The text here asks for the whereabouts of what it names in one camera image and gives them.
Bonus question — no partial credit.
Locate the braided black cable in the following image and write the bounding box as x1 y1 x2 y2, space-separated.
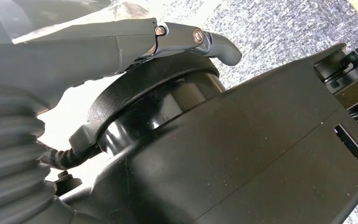
38 143 103 171

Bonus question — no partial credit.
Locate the small black knob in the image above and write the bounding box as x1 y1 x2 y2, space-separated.
54 171 83 197

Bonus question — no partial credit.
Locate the black robot actuator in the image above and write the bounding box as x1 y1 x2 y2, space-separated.
314 46 358 141

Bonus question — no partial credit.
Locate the black robot body housing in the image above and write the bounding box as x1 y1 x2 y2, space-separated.
60 43 358 224

